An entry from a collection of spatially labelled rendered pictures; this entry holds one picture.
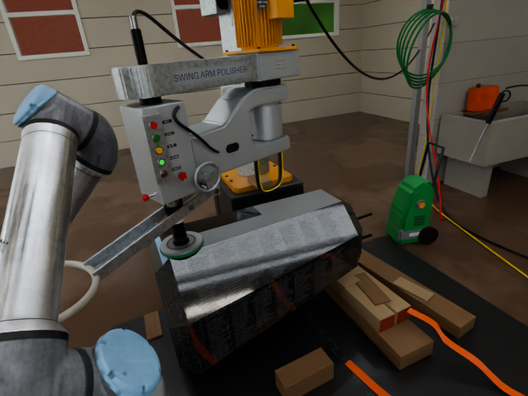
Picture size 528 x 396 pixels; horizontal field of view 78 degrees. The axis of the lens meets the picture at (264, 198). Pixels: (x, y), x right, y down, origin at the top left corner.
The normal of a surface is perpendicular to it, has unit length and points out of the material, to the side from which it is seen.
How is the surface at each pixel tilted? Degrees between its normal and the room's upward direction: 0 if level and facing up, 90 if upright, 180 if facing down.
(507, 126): 90
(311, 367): 0
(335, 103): 90
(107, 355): 50
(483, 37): 90
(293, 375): 0
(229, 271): 45
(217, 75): 90
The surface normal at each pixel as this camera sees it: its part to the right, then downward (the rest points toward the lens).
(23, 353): 0.61, -0.47
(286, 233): 0.27, -0.41
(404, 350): -0.08, -0.91
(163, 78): 0.69, 0.25
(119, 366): 0.68, -0.73
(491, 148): 0.35, 0.36
